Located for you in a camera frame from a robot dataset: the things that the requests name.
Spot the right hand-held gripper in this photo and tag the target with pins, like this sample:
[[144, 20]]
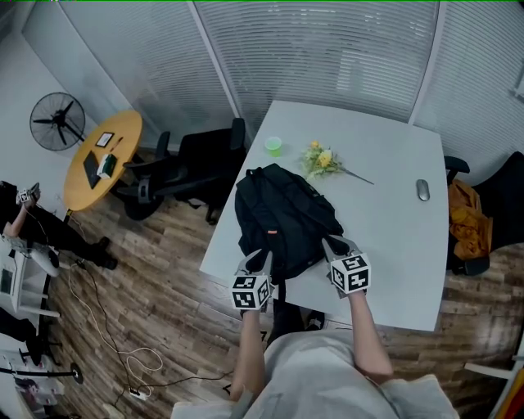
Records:
[[350, 274]]

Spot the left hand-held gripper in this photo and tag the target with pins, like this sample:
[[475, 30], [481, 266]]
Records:
[[249, 292]]

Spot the black backpack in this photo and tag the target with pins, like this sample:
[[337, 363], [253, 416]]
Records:
[[286, 213]]

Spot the person's right forearm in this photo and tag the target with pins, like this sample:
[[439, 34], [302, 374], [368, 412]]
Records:
[[368, 335]]

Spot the person's left forearm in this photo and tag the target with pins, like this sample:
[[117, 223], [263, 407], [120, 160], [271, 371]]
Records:
[[250, 352]]

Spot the white table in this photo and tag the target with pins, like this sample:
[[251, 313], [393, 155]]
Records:
[[393, 253]]

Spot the person's black trouser leg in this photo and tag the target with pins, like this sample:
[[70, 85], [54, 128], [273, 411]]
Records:
[[286, 319]]

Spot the yellow flower bouquet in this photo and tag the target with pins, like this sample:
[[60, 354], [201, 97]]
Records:
[[321, 160]]

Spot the grey computer mouse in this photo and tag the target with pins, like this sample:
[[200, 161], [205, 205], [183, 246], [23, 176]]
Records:
[[423, 190]]

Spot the black office chair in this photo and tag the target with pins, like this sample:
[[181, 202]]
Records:
[[151, 186], [213, 163], [505, 200]]

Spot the green plastic cup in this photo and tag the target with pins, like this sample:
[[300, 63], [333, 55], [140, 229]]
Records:
[[273, 146]]

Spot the orange jacket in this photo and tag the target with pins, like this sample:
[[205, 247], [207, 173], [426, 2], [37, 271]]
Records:
[[468, 225]]

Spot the person's grey shirt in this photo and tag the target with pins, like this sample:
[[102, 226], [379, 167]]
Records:
[[319, 380]]

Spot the white power strip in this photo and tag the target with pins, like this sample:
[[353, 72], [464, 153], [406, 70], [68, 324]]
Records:
[[138, 393]]

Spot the green and white box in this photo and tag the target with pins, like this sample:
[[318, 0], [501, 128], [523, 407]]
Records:
[[106, 165]]

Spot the red pen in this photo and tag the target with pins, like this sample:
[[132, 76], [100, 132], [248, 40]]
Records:
[[118, 143]]

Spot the round wooden side table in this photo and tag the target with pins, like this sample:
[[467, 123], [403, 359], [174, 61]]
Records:
[[123, 135]]

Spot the black notebook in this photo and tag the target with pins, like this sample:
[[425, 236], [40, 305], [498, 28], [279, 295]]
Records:
[[91, 169]]

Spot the white window blinds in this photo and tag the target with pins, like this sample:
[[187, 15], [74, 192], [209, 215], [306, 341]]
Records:
[[479, 82], [155, 61], [319, 53]]

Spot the black framed card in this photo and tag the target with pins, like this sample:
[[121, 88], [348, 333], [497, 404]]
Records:
[[104, 139]]

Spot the black tripod stand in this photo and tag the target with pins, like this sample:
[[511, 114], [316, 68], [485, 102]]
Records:
[[49, 373]]

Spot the white equipment stand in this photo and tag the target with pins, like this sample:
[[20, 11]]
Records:
[[18, 278]]

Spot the black standing fan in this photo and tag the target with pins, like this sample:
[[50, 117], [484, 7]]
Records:
[[57, 120]]

